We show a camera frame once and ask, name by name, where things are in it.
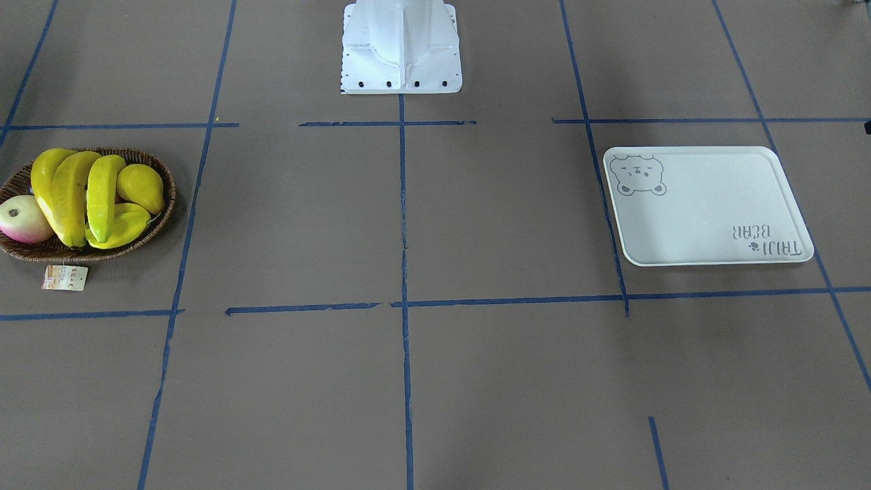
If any yellow banana moved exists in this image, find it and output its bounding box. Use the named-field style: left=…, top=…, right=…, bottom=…
left=50, top=151, right=101, bottom=248
left=85, top=154, right=127, bottom=243

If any brown wicker basket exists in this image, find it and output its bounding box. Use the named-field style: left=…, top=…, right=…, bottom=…
left=2, top=148, right=178, bottom=263

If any white rectangular bear tray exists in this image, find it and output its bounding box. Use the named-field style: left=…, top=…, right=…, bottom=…
left=603, top=146, right=815, bottom=267

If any yellow pear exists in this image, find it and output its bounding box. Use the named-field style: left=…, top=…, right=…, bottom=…
left=116, top=164, right=165, bottom=215

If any yellow starfruit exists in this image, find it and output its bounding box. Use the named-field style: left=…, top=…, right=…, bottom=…
left=84, top=203, right=152, bottom=249

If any paper price tag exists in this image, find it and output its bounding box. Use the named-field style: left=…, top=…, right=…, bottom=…
left=41, top=264, right=89, bottom=292

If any pink green apple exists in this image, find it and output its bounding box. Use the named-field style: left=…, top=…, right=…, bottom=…
left=1, top=195, right=55, bottom=244

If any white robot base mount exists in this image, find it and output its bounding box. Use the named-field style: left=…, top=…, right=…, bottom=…
left=340, top=1, right=463, bottom=94

